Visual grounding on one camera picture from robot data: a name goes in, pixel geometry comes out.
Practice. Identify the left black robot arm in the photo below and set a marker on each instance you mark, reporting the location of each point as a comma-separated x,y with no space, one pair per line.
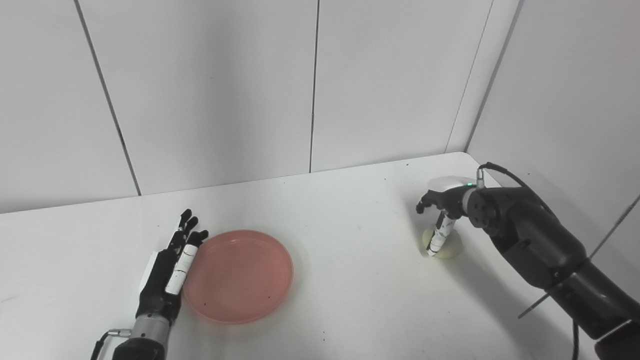
142,340

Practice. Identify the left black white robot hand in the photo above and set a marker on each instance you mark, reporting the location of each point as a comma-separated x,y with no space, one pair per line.
160,285

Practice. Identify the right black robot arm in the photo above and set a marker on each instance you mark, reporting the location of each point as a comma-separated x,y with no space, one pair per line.
540,240

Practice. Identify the cream steamed bun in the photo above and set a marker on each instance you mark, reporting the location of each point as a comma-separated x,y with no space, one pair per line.
451,245

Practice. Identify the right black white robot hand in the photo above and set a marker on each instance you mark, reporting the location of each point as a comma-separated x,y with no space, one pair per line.
447,197

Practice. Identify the pink round plate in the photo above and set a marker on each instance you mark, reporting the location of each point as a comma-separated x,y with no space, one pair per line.
239,277

